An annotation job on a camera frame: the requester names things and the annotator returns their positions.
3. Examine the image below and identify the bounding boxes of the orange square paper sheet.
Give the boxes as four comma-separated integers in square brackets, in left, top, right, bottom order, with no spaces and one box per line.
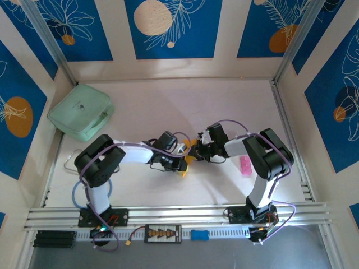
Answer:
[181,138,195,166]

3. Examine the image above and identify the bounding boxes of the grey metal base sheet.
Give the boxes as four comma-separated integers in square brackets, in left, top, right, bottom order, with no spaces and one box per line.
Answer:
[27,225,333,269]

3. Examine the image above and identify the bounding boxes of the pink clear plastic box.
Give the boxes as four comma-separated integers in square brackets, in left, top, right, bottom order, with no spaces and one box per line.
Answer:
[238,156,254,178]

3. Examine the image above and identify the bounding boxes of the blue foam block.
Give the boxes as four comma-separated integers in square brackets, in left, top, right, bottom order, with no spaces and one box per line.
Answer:
[190,229,210,241]

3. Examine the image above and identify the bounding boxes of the black power distribution board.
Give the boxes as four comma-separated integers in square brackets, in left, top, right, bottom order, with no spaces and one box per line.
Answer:
[144,224,183,244]

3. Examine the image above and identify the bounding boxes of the mint green zip case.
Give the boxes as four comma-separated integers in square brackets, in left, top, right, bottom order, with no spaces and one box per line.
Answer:
[47,84,116,142]

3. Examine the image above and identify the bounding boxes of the round black circuit board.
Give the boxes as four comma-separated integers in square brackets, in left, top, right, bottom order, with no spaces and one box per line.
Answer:
[248,226,271,246]

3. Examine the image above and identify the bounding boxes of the blue tube stethoscope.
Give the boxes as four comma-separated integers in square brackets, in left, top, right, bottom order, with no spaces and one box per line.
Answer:
[63,150,114,210]

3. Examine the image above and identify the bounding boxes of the small black circuit board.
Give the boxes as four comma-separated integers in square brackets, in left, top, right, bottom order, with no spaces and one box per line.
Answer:
[89,225,113,239]

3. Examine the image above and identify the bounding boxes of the blue poster beige circle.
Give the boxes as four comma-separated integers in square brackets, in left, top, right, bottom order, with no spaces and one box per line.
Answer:
[124,0,223,60]

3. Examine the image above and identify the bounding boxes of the blue poster dark circle leaves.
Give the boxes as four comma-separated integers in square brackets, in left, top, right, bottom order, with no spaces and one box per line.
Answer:
[304,19,359,174]

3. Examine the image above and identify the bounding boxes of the blue poster orange circle fern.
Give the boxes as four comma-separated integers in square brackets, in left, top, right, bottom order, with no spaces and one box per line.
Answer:
[237,0,319,59]

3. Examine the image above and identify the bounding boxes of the black ribbed block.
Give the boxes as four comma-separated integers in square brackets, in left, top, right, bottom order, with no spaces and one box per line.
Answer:
[33,230,77,249]

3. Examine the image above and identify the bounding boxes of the blue poster white flower outline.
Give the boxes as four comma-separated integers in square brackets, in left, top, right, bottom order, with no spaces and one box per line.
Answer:
[35,0,114,62]

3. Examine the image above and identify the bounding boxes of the left gripper thin black cable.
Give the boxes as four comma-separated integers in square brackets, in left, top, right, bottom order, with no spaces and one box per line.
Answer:
[149,161,169,172]

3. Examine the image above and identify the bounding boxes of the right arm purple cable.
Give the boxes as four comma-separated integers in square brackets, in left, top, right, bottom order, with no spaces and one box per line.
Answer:
[215,119,297,245]

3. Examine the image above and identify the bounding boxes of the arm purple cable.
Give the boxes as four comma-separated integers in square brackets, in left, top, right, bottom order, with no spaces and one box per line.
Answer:
[215,119,297,245]
[79,131,195,253]

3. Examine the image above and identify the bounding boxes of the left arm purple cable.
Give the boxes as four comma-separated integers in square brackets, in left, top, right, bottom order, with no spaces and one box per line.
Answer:
[79,131,195,253]

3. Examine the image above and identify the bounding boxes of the long aluminium mounting rail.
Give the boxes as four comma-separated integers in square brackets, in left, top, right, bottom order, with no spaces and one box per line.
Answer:
[24,201,333,232]

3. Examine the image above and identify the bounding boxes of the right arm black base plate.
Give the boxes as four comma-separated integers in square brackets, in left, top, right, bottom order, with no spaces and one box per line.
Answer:
[225,206,280,225]

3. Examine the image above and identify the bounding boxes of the grey slotted cable duct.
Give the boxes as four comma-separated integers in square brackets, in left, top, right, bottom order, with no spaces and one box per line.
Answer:
[75,225,250,242]

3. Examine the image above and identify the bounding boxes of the red wire yellow connector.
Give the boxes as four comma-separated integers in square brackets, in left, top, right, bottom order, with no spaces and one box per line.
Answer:
[125,226,146,248]

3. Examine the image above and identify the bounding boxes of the aluminium table side rail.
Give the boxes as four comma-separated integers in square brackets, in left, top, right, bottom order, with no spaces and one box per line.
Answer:
[270,80,314,202]

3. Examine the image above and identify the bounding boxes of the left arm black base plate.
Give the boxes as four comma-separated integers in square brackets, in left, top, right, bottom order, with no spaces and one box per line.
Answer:
[77,208,130,228]

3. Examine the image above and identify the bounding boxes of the aluminium frame post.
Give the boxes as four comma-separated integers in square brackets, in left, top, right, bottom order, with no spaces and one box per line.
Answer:
[20,0,79,86]
[272,0,329,85]

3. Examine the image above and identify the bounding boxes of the blue floral wall poster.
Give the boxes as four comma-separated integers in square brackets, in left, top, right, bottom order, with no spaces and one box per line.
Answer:
[291,0,346,76]
[0,0,59,81]

